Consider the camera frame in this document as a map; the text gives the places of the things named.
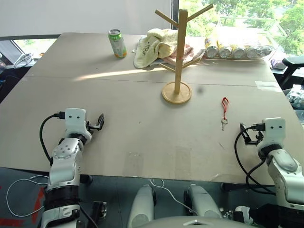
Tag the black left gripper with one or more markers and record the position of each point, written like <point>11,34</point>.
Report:
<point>91,126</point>

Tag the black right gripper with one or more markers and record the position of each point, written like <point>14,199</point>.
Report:
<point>254,141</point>

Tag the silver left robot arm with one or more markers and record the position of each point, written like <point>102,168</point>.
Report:
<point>63,164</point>

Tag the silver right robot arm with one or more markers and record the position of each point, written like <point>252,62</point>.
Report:
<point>285,171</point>

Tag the patterned plastic bag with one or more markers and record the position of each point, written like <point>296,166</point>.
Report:
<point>297,95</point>

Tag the green drink can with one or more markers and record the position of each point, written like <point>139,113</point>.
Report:
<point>117,45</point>

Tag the silver right robot leg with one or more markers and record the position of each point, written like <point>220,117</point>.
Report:
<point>203,202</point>

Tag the silver robot leg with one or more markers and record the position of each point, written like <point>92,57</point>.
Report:
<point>141,206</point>
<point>203,202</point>

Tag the black office chair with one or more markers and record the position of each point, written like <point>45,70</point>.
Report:
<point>293,69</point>

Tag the silver can lying down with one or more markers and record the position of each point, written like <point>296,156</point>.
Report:
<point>251,52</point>
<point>224,52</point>
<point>238,52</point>
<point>211,52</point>

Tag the row of cans in pack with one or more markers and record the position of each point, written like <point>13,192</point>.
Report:
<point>263,48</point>

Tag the pale yellow towel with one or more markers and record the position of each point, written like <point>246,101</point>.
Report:
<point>152,45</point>

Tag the wooden branched hanger stand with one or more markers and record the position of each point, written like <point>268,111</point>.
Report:
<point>178,71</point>

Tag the silver left robot leg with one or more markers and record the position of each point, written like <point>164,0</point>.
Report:
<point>141,206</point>

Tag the pink striped cloth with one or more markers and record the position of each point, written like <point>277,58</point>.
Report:
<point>190,52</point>

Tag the white crumpled item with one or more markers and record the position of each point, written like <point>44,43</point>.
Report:
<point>23,59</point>

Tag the grey robot torso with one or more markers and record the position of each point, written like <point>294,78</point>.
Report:
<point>197,223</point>

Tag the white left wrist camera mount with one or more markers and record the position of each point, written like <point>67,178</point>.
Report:
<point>74,120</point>

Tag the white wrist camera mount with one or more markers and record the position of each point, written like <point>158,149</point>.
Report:
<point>74,120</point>
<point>273,130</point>

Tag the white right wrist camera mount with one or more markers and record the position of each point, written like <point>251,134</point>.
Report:
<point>273,130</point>

